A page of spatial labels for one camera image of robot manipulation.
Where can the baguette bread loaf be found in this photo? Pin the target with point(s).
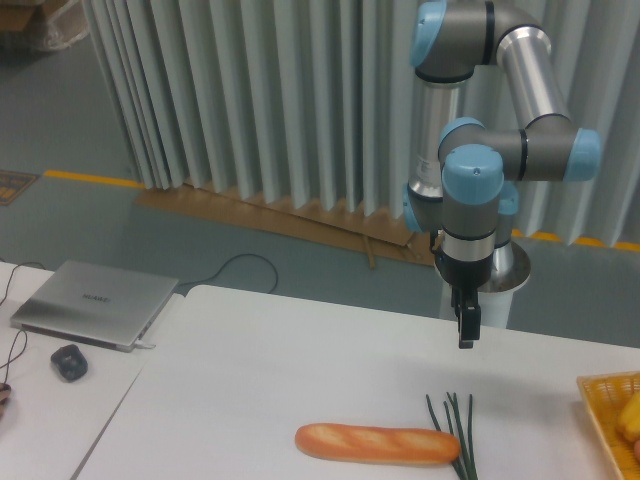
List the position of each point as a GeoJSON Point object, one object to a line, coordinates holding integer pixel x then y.
{"type": "Point", "coordinates": [377, 445]}

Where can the silver Huawei laptop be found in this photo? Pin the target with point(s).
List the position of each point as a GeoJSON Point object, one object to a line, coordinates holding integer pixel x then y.
{"type": "Point", "coordinates": [99, 305]}

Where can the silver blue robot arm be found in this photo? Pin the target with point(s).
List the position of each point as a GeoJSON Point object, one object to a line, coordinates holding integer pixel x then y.
{"type": "Point", "coordinates": [462, 193]}

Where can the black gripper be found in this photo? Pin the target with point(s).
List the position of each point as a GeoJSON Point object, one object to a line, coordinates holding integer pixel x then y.
{"type": "Point", "coordinates": [465, 267]}

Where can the black computer mouse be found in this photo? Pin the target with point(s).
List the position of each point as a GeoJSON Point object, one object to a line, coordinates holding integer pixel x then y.
{"type": "Point", "coordinates": [70, 363]}

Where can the plastic wrapped cardboard box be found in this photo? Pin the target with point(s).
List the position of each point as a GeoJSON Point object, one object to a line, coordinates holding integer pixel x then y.
{"type": "Point", "coordinates": [42, 26]}

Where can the yellow wicker basket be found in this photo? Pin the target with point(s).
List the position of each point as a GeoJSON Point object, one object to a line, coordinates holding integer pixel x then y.
{"type": "Point", "coordinates": [604, 398]}

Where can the grey pleated curtain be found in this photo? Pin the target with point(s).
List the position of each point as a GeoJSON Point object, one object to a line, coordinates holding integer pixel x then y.
{"type": "Point", "coordinates": [315, 102]}

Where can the green chives bunch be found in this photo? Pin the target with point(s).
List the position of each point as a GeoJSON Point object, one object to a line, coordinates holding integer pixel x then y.
{"type": "Point", "coordinates": [464, 465]}

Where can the yellow pepper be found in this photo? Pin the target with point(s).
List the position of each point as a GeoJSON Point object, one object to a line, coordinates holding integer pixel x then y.
{"type": "Point", "coordinates": [628, 420]}

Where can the person's hand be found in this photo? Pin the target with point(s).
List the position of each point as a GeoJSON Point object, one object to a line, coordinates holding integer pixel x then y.
{"type": "Point", "coordinates": [5, 395]}

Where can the brown cardboard sheet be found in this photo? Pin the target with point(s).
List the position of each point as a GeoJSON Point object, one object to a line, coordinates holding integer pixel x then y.
{"type": "Point", "coordinates": [376, 235]}

